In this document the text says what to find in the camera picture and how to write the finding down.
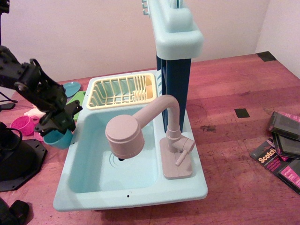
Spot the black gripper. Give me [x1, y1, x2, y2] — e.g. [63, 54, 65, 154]
[16, 59, 83, 136]

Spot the black strap bottom left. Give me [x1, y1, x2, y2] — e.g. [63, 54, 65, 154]
[0, 196, 31, 225]

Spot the black tape corner patch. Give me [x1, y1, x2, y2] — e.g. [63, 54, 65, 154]
[257, 51, 277, 62]

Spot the pink plastic plate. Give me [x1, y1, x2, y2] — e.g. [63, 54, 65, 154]
[34, 132, 44, 142]

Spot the cream dish drying rack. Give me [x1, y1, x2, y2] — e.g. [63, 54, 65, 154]
[86, 73, 157, 110]

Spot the light blue upper shelf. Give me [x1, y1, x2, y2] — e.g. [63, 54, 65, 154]
[142, 0, 204, 60]

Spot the teal plastic cup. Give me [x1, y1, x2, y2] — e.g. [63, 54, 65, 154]
[43, 129, 73, 150]

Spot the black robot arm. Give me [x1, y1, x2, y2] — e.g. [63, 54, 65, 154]
[0, 46, 83, 136]

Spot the green cutting board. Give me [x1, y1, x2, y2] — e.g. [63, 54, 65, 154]
[66, 91, 86, 121]

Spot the dark blue shelf support panel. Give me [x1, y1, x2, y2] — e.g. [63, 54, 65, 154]
[157, 57, 192, 131]

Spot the light blue toy sink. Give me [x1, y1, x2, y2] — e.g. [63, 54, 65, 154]
[53, 69, 209, 213]

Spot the black camera mount top left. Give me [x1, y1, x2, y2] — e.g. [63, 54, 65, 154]
[0, 0, 10, 45]

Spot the teal plastic plate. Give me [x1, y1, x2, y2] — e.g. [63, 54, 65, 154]
[63, 81, 81, 98]

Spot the pink plastic cup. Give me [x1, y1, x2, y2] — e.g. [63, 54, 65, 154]
[10, 115, 39, 136]

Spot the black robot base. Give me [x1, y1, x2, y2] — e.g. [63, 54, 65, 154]
[0, 122, 47, 192]

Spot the black Scotch package front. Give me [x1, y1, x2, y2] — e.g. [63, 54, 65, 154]
[250, 137, 293, 176]

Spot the black tape square centre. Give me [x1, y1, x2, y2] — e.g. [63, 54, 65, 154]
[234, 108, 250, 119]

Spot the black pink package lower right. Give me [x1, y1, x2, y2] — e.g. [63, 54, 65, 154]
[278, 159, 300, 194]

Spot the cream toy soap bottle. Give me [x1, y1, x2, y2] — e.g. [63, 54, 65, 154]
[24, 106, 45, 118]

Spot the black package top right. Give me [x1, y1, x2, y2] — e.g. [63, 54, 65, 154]
[268, 112, 300, 141]

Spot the black package middle right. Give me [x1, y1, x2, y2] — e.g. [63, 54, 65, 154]
[272, 133, 300, 159]

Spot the beige toy faucet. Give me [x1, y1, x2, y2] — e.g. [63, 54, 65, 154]
[105, 95, 195, 179]

